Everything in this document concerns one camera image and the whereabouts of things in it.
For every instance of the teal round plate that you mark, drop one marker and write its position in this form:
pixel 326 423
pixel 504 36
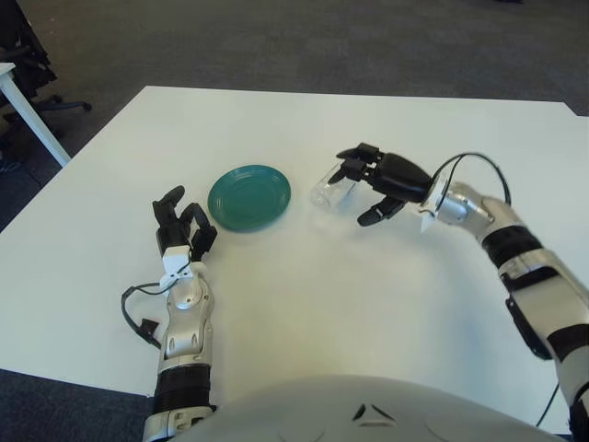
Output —
pixel 248 198

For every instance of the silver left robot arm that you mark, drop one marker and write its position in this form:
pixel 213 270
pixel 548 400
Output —
pixel 188 331

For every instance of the grey robot torso shell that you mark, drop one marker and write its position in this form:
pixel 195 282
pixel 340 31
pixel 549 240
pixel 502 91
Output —
pixel 359 414

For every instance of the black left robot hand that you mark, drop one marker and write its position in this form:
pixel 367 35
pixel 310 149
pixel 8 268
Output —
pixel 172 230

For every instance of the clear bottle with blue cap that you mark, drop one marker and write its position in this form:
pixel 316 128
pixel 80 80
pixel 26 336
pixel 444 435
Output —
pixel 329 193

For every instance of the white desk leg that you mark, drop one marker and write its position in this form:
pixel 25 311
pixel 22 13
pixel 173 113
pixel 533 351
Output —
pixel 37 129

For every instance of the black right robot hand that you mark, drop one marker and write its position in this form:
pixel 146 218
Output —
pixel 400 177

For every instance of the black office chair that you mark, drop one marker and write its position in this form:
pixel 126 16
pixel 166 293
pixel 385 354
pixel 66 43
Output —
pixel 27 64

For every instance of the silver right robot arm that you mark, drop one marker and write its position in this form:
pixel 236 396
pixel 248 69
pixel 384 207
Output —
pixel 538 294

